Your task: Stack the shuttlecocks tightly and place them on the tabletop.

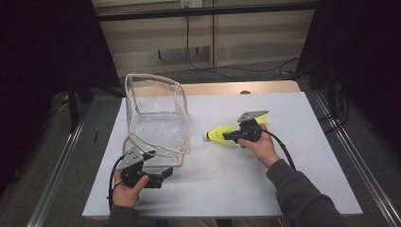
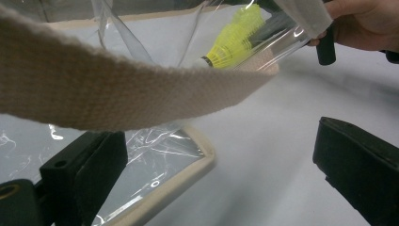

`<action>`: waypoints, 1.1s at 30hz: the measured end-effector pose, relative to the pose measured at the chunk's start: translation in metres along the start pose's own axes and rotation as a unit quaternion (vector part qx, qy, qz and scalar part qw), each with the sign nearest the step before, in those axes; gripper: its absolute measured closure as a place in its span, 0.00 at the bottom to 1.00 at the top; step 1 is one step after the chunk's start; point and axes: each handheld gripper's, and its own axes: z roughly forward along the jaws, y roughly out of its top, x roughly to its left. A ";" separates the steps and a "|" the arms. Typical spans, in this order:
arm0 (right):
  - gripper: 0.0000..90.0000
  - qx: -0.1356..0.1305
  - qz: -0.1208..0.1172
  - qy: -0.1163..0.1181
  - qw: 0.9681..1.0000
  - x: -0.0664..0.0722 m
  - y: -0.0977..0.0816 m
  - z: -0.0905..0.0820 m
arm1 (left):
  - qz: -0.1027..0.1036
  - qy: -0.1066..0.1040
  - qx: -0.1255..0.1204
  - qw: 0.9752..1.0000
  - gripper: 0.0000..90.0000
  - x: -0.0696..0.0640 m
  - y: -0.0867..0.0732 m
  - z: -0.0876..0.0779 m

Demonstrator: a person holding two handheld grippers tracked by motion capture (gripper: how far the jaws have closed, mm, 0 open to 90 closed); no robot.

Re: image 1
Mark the white table sheet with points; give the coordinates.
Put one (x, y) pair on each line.
(220, 195)

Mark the dark round table grommet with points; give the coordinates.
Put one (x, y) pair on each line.
(245, 92)

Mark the black horizontal bar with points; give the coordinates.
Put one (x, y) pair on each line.
(157, 14)

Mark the black metal stand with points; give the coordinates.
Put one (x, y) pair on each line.
(73, 110)

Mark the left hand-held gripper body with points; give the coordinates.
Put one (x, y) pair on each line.
(130, 159)

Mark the black curtain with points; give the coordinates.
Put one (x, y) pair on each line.
(38, 63)
(362, 47)

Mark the person's right hand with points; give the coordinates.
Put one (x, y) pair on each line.
(263, 148)

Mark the person's left hand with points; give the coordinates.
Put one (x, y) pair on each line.
(126, 195)

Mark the wooden table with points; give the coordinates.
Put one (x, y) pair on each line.
(239, 86)

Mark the white wall socket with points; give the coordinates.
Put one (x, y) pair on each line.
(191, 3)

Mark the clear plastic zipper bag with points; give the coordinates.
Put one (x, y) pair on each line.
(157, 129)

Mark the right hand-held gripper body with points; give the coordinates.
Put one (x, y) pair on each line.
(250, 130)

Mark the small black floor item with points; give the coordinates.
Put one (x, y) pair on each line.
(95, 136)

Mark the black wall bracket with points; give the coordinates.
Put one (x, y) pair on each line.
(159, 54)

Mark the aluminium floor rail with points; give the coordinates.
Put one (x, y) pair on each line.
(369, 176)
(56, 176)

